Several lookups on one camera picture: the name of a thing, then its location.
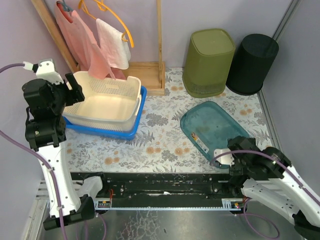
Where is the white plastic basin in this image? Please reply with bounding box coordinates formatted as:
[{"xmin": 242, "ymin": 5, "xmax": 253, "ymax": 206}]
[{"xmin": 63, "ymin": 71, "xmax": 141, "ymax": 132}]

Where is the large black plastic bin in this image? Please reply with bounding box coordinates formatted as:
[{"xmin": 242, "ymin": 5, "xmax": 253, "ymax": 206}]
[{"xmin": 226, "ymin": 33, "xmax": 279, "ymax": 96}]

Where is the green mesh basket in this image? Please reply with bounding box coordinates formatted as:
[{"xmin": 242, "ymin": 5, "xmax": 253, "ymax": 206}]
[{"xmin": 182, "ymin": 28, "xmax": 236, "ymax": 98}]

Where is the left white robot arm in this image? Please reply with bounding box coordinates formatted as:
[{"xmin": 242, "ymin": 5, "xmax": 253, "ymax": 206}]
[{"xmin": 22, "ymin": 73, "xmax": 102, "ymax": 230}]

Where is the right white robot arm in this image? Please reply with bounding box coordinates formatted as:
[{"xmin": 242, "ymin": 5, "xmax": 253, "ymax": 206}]
[{"xmin": 227, "ymin": 136, "xmax": 320, "ymax": 240}]

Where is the pink hanging towel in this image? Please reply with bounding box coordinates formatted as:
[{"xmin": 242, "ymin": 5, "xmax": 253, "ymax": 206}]
[{"xmin": 54, "ymin": 1, "xmax": 126, "ymax": 80}]

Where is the white hanging towel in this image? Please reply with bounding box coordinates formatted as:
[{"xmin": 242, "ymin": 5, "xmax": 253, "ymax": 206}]
[{"xmin": 95, "ymin": 18, "xmax": 131, "ymax": 70}]

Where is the blue plastic tray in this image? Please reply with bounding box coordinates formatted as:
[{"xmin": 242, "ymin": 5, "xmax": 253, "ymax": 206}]
[{"xmin": 64, "ymin": 86, "xmax": 147, "ymax": 141}]

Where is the orange clothes hanger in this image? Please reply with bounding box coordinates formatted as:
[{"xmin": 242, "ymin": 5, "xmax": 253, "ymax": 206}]
[{"xmin": 78, "ymin": 0, "xmax": 135, "ymax": 48}]

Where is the floral table mat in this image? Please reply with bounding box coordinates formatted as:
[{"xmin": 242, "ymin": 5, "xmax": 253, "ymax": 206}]
[{"xmin": 66, "ymin": 66, "xmax": 281, "ymax": 173}]

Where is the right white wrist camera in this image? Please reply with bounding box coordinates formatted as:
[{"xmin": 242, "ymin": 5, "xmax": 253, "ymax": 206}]
[{"xmin": 212, "ymin": 148, "xmax": 235, "ymax": 169}]

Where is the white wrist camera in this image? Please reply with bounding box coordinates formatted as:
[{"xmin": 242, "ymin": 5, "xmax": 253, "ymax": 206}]
[
  {"xmin": 212, "ymin": 148, "xmax": 235, "ymax": 169},
  {"xmin": 23, "ymin": 58, "xmax": 65, "ymax": 85}
]

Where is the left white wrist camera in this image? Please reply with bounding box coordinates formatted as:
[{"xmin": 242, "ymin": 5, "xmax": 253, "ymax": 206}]
[{"xmin": 23, "ymin": 58, "xmax": 65, "ymax": 85}]

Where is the wooden rack frame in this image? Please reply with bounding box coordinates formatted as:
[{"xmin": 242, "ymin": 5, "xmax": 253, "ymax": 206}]
[{"xmin": 32, "ymin": 0, "xmax": 166, "ymax": 96}]

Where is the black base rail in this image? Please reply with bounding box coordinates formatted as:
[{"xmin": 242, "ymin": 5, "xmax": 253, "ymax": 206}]
[{"xmin": 71, "ymin": 172, "xmax": 244, "ymax": 214}]

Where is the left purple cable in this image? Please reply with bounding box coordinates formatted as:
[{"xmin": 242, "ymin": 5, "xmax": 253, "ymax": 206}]
[{"xmin": 0, "ymin": 62, "xmax": 108, "ymax": 240}]

